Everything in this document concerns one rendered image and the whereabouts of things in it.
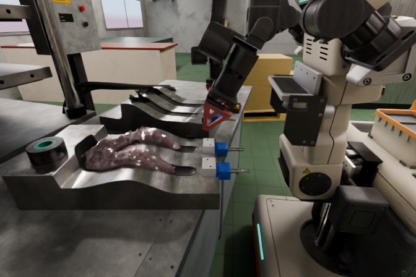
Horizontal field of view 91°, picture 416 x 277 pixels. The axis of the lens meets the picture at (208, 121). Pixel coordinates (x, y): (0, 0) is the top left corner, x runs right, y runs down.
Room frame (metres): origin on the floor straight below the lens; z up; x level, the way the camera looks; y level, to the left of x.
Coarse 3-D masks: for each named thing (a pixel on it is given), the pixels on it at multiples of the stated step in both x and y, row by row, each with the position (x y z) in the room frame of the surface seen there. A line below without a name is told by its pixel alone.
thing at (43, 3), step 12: (36, 0) 0.97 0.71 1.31; (48, 0) 1.00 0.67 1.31; (48, 12) 0.98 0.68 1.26; (48, 24) 0.98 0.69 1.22; (48, 36) 0.97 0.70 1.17; (60, 36) 1.01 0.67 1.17; (60, 48) 0.99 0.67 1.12; (60, 60) 0.98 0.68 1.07; (60, 72) 0.97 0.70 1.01; (60, 84) 0.98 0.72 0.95; (72, 84) 1.00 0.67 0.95; (72, 96) 0.98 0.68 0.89; (72, 108) 0.98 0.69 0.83; (84, 108) 1.01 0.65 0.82
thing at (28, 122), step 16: (0, 112) 1.03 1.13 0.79; (16, 112) 1.03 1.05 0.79; (32, 112) 1.03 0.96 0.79; (48, 112) 1.03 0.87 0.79; (0, 128) 0.84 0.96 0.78; (16, 128) 0.84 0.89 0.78; (32, 128) 0.84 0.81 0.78; (48, 128) 0.84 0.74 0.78; (64, 128) 0.86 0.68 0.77; (0, 144) 0.70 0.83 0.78; (16, 144) 0.70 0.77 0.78; (0, 160) 0.61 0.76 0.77
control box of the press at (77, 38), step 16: (32, 0) 1.13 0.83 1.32; (64, 0) 1.22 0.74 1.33; (80, 0) 1.32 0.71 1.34; (64, 16) 1.20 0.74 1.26; (80, 16) 1.30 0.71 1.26; (32, 32) 1.15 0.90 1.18; (64, 32) 1.17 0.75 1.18; (80, 32) 1.27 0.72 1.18; (96, 32) 1.38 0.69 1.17; (48, 48) 1.13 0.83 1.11; (80, 48) 1.24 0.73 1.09; (96, 48) 1.35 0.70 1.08; (80, 64) 1.28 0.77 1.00; (80, 80) 1.25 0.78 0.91
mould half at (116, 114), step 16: (176, 96) 0.97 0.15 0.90; (112, 112) 0.86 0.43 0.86; (128, 112) 0.77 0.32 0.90; (144, 112) 0.75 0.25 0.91; (192, 112) 0.79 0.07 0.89; (112, 128) 0.80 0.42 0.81; (128, 128) 0.77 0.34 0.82; (160, 128) 0.73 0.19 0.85; (176, 128) 0.71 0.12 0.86; (192, 128) 0.69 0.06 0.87
